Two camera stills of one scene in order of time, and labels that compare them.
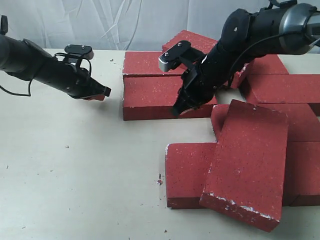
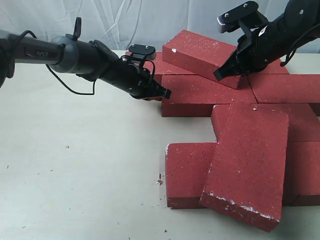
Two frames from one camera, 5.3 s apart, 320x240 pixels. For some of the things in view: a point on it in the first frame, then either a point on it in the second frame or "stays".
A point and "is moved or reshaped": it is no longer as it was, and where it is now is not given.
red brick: (153, 97) is moved or reshaped
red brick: (301, 184) stays
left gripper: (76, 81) to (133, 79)
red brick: (245, 179) stays
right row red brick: (283, 88) stays
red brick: (268, 64) stays
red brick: (187, 166) stays
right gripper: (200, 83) to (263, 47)
